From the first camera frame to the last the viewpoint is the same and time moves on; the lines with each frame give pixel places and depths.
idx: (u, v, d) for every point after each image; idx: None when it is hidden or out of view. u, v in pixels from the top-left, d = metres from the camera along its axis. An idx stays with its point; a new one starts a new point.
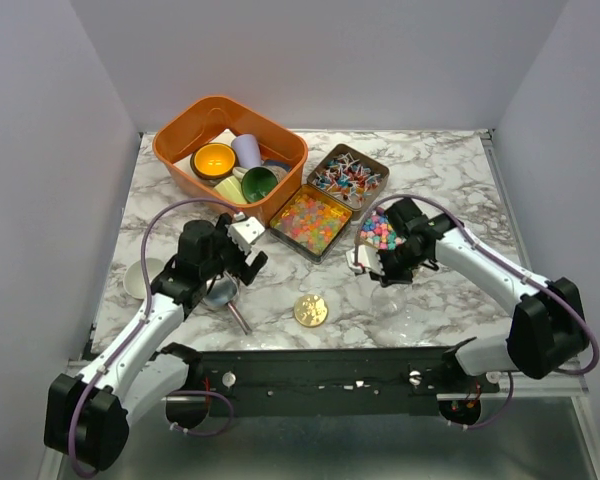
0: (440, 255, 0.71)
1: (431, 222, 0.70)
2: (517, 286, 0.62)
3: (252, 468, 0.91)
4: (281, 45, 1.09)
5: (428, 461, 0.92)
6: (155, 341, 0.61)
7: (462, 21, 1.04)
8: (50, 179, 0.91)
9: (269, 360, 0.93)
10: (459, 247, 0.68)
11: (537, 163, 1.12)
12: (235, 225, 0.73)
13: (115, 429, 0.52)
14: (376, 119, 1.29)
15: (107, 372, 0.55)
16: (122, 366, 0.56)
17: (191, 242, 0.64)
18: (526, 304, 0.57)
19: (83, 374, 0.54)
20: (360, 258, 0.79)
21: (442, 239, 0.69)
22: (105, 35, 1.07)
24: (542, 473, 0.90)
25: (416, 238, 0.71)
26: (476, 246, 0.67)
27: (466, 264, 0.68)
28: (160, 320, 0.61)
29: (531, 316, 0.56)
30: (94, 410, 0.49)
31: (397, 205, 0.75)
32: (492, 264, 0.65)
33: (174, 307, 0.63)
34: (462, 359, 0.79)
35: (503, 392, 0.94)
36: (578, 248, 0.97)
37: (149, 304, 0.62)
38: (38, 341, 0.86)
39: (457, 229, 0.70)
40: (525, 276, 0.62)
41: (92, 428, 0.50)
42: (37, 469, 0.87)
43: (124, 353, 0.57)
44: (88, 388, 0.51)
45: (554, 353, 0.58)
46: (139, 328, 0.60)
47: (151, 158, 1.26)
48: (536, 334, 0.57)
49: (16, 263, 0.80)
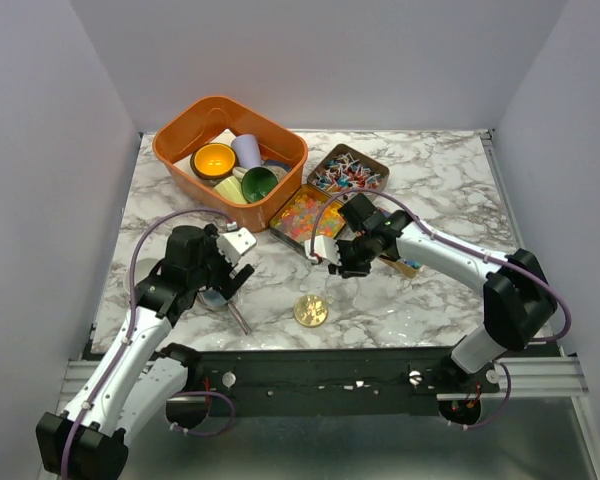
0: (403, 251, 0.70)
1: (389, 222, 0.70)
2: (481, 267, 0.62)
3: (252, 468, 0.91)
4: (281, 45, 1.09)
5: (428, 461, 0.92)
6: (141, 362, 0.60)
7: (462, 21, 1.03)
8: (50, 180, 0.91)
9: (269, 360, 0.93)
10: (419, 240, 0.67)
11: (537, 164, 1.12)
12: (225, 235, 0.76)
13: (110, 457, 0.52)
14: (376, 119, 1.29)
15: (93, 405, 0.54)
16: (108, 397, 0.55)
17: (180, 244, 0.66)
18: (493, 282, 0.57)
19: (69, 410, 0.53)
20: (317, 249, 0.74)
21: (402, 235, 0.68)
22: (105, 35, 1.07)
24: (541, 472, 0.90)
25: (377, 238, 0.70)
26: (434, 236, 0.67)
27: (428, 256, 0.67)
28: (144, 339, 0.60)
29: (502, 293, 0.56)
30: (84, 446, 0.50)
31: (352, 204, 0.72)
32: (452, 250, 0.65)
33: (157, 322, 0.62)
34: (460, 359, 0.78)
35: (502, 392, 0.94)
36: (578, 248, 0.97)
37: (131, 324, 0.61)
38: (38, 342, 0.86)
39: (414, 223, 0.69)
40: (486, 255, 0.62)
41: (85, 462, 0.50)
42: (37, 469, 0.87)
43: (109, 381, 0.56)
44: (75, 424, 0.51)
45: (530, 323, 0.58)
46: (122, 353, 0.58)
47: (151, 158, 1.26)
48: (510, 310, 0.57)
49: (16, 263, 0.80)
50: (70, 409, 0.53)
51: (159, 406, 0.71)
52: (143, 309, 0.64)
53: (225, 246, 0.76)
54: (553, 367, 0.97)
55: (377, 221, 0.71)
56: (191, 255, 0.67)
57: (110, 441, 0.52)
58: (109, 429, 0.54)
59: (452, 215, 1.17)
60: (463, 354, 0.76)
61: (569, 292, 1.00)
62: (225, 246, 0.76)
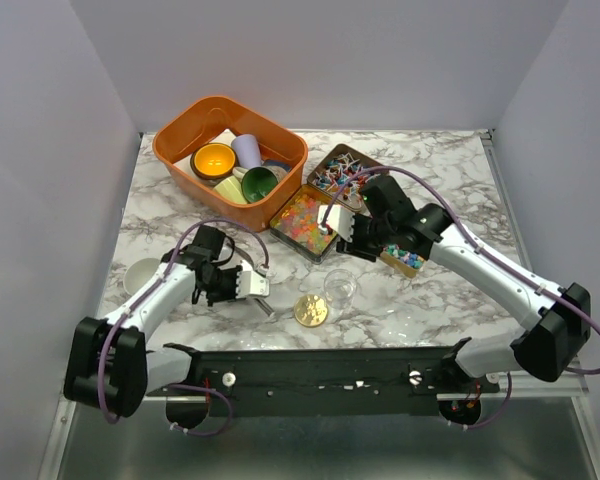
0: (435, 256, 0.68)
1: (424, 218, 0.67)
2: (533, 298, 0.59)
3: (252, 469, 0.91)
4: (281, 45, 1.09)
5: (428, 460, 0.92)
6: (169, 299, 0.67)
7: (463, 21, 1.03)
8: (50, 180, 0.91)
9: (269, 360, 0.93)
10: (461, 251, 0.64)
11: (537, 163, 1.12)
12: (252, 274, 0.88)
13: (137, 369, 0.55)
14: (376, 119, 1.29)
15: (131, 316, 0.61)
16: (145, 312, 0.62)
17: (210, 229, 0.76)
18: (545, 321, 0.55)
19: (108, 317, 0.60)
20: (328, 219, 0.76)
21: (442, 241, 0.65)
22: (105, 35, 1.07)
24: (541, 473, 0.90)
25: (407, 237, 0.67)
26: (480, 250, 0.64)
27: (468, 268, 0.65)
28: (176, 281, 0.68)
29: (552, 333, 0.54)
30: (121, 347, 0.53)
31: (381, 189, 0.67)
32: (500, 271, 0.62)
33: (190, 272, 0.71)
34: (464, 364, 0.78)
35: (502, 392, 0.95)
36: (578, 248, 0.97)
37: (168, 268, 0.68)
38: (39, 343, 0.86)
39: (455, 227, 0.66)
40: (540, 287, 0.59)
41: (117, 369, 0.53)
42: (37, 469, 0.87)
43: (144, 303, 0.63)
44: (113, 328, 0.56)
45: (567, 358, 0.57)
46: (157, 285, 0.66)
47: (151, 158, 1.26)
48: (555, 351, 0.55)
49: (15, 264, 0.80)
50: (110, 315, 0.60)
51: (167, 373, 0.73)
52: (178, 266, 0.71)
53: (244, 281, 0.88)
54: None
55: (404, 212, 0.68)
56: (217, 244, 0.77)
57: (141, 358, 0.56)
58: None
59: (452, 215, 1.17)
60: (472, 360, 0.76)
61: None
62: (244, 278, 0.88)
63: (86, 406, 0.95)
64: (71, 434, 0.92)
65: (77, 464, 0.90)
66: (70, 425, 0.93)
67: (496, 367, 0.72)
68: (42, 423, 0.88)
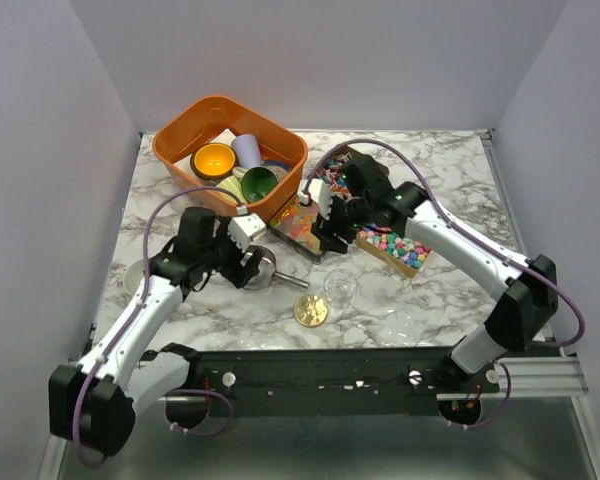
0: (409, 233, 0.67)
1: (399, 196, 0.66)
2: (501, 270, 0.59)
3: (252, 469, 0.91)
4: (280, 46, 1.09)
5: (428, 460, 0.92)
6: (153, 325, 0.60)
7: (462, 21, 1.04)
8: (50, 180, 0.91)
9: (268, 360, 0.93)
10: (434, 226, 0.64)
11: (537, 163, 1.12)
12: (235, 219, 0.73)
13: (119, 416, 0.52)
14: (376, 118, 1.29)
15: (105, 360, 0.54)
16: (121, 353, 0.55)
17: (193, 220, 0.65)
18: (511, 290, 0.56)
19: (83, 363, 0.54)
20: (311, 190, 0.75)
21: (415, 216, 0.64)
22: (106, 35, 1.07)
24: (541, 473, 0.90)
25: (384, 214, 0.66)
26: (451, 224, 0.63)
27: (441, 244, 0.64)
28: (157, 303, 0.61)
29: (518, 301, 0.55)
30: (96, 399, 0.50)
31: (358, 166, 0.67)
32: (470, 244, 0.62)
33: (171, 289, 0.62)
34: (459, 360, 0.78)
35: (502, 392, 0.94)
36: (578, 248, 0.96)
37: (146, 288, 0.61)
38: (39, 343, 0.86)
39: (430, 204, 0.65)
40: (508, 258, 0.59)
41: (96, 418, 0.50)
42: (37, 469, 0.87)
43: (123, 340, 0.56)
44: (90, 374, 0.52)
45: (533, 329, 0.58)
46: (136, 314, 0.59)
47: (151, 158, 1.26)
48: (520, 318, 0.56)
49: (17, 263, 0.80)
50: (85, 363, 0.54)
51: (162, 387, 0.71)
52: (158, 278, 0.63)
53: (234, 229, 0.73)
54: (552, 367, 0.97)
55: (382, 191, 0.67)
56: (203, 230, 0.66)
57: (121, 400, 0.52)
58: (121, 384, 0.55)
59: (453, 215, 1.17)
60: (465, 354, 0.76)
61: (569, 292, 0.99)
62: (233, 225, 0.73)
63: None
64: None
65: (77, 465, 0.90)
66: None
67: (486, 356, 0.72)
68: (41, 423, 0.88)
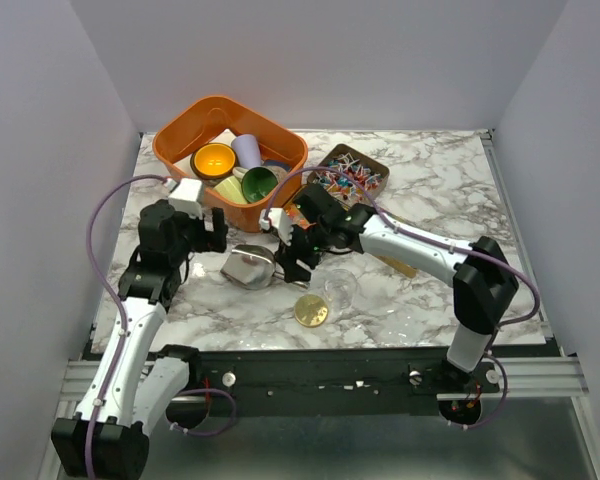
0: (368, 247, 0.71)
1: (349, 217, 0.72)
2: (448, 258, 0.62)
3: (252, 469, 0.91)
4: (280, 45, 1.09)
5: (428, 461, 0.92)
6: (143, 349, 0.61)
7: (462, 20, 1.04)
8: (50, 179, 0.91)
9: (267, 361, 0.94)
10: (383, 234, 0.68)
11: (537, 163, 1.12)
12: (173, 195, 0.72)
13: (132, 445, 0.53)
14: (377, 118, 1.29)
15: (104, 401, 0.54)
16: (118, 390, 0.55)
17: (151, 228, 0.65)
18: (461, 274, 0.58)
19: (81, 410, 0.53)
20: (272, 216, 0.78)
21: (365, 231, 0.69)
22: (106, 35, 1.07)
24: (542, 473, 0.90)
25: (339, 236, 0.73)
26: (398, 229, 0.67)
27: (394, 249, 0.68)
28: (141, 328, 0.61)
29: (469, 283, 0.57)
30: (105, 440, 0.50)
31: (310, 197, 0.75)
32: (417, 241, 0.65)
33: (151, 308, 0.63)
34: (457, 361, 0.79)
35: (498, 391, 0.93)
36: (578, 247, 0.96)
37: (124, 315, 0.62)
38: (38, 342, 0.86)
39: (377, 217, 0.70)
40: (451, 246, 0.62)
41: (109, 456, 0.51)
42: (37, 469, 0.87)
43: (117, 375, 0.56)
44: (93, 417, 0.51)
45: (498, 308, 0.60)
46: (123, 345, 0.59)
47: (151, 158, 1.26)
48: (479, 299, 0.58)
49: (17, 262, 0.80)
50: (82, 410, 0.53)
51: (167, 400, 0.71)
52: (133, 299, 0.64)
53: (180, 206, 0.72)
54: (551, 367, 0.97)
55: (335, 215, 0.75)
56: (167, 236, 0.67)
57: (130, 432, 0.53)
58: (127, 419, 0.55)
59: (452, 215, 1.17)
60: (456, 352, 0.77)
61: (569, 292, 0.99)
62: (174, 203, 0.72)
63: None
64: None
65: None
66: None
67: (474, 349, 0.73)
68: (41, 423, 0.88)
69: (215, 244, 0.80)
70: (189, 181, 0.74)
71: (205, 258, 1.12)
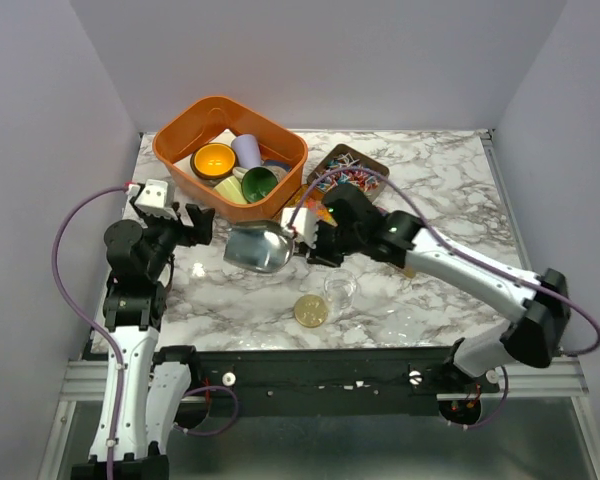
0: (412, 265, 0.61)
1: (392, 227, 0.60)
2: (514, 292, 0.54)
3: (252, 468, 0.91)
4: (279, 45, 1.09)
5: (429, 462, 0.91)
6: (144, 376, 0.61)
7: (462, 20, 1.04)
8: (51, 179, 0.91)
9: (268, 361, 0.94)
10: (435, 254, 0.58)
11: (537, 163, 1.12)
12: (139, 201, 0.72)
13: (154, 471, 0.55)
14: (377, 118, 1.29)
15: (117, 440, 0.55)
16: (128, 425, 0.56)
17: (122, 255, 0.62)
18: (531, 313, 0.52)
19: (96, 453, 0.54)
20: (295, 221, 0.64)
21: (414, 249, 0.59)
22: (107, 36, 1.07)
24: (541, 473, 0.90)
25: (380, 249, 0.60)
26: (453, 251, 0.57)
27: (447, 273, 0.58)
28: (138, 356, 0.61)
29: (538, 324, 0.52)
30: (127, 473, 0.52)
31: (347, 200, 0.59)
32: (478, 269, 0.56)
33: (144, 335, 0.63)
34: (480, 371, 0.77)
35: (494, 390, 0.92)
36: (579, 247, 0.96)
37: (117, 347, 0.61)
38: (38, 341, 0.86)
39: (425, 230, 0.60)
40: (519, 279, 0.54)
41: None
42: (37, 469, 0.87)
43: (124, 410, 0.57)
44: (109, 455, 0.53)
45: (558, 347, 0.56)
46: (123, 380, 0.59)
47: (151, 158, 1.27)
48: (543, 339, 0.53)
49: (17, 261, 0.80)
50: (97, 452, 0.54)
51: (175, 406, 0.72)
52: (121, 329, 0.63)
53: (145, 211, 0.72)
54: (551, 367, 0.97)
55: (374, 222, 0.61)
56: (140, 258, 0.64)
57: (149, 459, 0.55)
58: (144, 449, 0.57)
59: (452, 215, 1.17)
60: (471, 363, 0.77)
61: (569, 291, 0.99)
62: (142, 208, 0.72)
63: (86, 406, 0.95)
64: (71, 434, 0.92)
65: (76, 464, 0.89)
66: (70, 426, 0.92)
67: (494, 364, 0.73)
68: (42, 423, 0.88)
69: (197, 235, 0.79)
70: (151, 182, 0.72)
71: (206, 258, 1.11)
